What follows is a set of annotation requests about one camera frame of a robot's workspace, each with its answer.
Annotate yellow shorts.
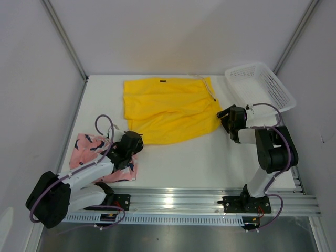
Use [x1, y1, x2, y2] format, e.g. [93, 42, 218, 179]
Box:
[123, 77, 222, 144]

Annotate pink whale print shorts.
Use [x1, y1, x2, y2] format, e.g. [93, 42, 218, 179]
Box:
[69, 132, 139, 183]

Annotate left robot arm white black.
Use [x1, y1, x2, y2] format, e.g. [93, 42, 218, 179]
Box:
[26, 130, 144, 228]

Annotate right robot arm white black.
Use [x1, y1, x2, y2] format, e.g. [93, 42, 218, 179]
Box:
[217, 105, 299, 213]

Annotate white perforated plastic basket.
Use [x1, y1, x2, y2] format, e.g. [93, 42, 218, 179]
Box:
[225, 62, 297, 118]

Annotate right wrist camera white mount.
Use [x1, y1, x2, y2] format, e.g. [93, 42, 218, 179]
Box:
[245, 105, 255, 121]

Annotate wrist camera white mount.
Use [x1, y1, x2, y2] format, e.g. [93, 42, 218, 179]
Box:
[245, 105, 255, 121]
[107, 127, 124, 142]

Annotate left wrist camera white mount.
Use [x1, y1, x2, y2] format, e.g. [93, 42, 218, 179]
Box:
[107, 127, 124, 142]

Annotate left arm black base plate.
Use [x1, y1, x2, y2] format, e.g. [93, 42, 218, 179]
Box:
[104, 194, 131, 211]

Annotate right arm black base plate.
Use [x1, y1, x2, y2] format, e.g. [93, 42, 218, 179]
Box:
[217, 196, 271, 214]

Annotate white slotted cable duct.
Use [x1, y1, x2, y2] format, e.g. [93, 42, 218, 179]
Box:
[63, 213, 244, 226]

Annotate aluminium mounting rail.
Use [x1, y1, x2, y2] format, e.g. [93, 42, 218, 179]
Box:
[65, 186, 322, 217]

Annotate right aluminium corner post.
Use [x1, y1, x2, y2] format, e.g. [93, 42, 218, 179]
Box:
[273, 0, 322, 75]

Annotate aluminium corner post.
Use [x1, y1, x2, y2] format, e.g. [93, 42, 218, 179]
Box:
[273, 0, 322, 75]
[40, 0, 88, 83]

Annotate left aluminium corner post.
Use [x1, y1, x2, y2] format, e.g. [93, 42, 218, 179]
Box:
[40, 0, 88, 83]

